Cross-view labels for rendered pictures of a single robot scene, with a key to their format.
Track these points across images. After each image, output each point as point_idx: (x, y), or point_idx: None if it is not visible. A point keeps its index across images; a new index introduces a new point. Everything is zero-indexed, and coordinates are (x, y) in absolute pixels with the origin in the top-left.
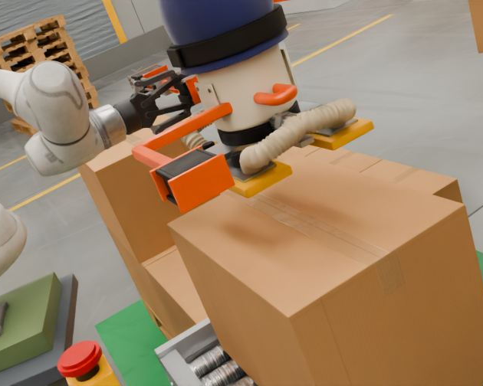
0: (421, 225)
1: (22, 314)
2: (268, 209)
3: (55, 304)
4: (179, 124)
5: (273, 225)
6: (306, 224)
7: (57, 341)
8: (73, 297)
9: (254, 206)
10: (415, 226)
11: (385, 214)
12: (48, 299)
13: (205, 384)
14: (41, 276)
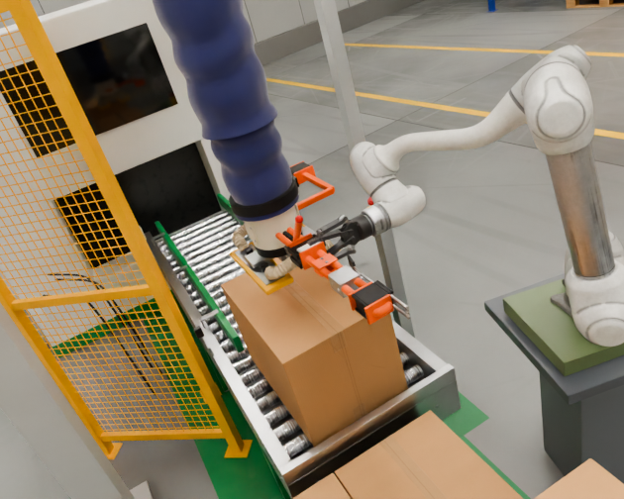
0: (243, 275)
1: (547, 316)
2: (310, 301)
3: (536, 342)
4: (309, 197)
5: (308, 287)
6: (290, 285)
7: (504, 316)
8: (542, 371)
9: (320, 306)
10: (245, 275)
11: (253, 284)
12: (530, 327)
13: (415, 364)
14: (576, 358)
